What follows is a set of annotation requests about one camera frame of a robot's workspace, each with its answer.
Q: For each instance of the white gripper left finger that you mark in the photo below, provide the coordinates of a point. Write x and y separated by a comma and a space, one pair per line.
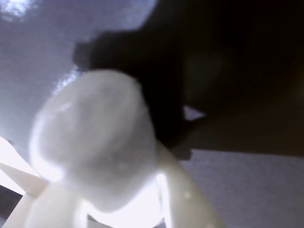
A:
47, 209

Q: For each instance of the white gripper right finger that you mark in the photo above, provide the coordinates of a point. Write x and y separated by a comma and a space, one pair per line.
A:
185, 194

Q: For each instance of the white gauze roll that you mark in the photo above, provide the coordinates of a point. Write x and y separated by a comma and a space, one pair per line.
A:
95, 142

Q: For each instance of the black table mat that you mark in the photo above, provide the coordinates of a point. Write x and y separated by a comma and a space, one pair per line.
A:
35, 47

